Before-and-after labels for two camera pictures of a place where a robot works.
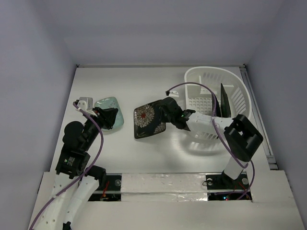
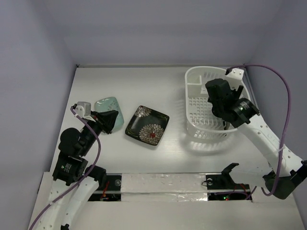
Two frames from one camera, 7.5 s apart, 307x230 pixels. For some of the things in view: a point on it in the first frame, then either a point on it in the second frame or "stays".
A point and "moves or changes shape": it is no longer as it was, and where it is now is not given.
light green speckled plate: [111, 102] stays
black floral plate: [218, 113] moves or changes shape
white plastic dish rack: [201, 82] stays
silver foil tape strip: [162, 187] stays
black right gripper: [163, 111] -> [225, 110]
